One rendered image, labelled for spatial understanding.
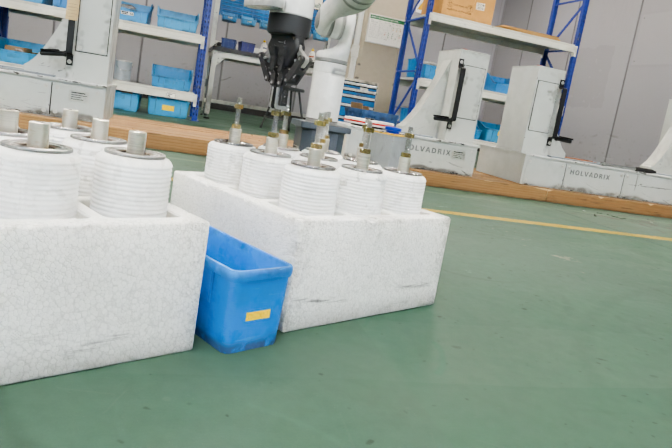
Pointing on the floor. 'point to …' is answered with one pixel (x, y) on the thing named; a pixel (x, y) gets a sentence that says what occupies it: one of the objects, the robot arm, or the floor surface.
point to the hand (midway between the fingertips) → (278, 98)
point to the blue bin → (240, 294)
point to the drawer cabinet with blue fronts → (361, 92)
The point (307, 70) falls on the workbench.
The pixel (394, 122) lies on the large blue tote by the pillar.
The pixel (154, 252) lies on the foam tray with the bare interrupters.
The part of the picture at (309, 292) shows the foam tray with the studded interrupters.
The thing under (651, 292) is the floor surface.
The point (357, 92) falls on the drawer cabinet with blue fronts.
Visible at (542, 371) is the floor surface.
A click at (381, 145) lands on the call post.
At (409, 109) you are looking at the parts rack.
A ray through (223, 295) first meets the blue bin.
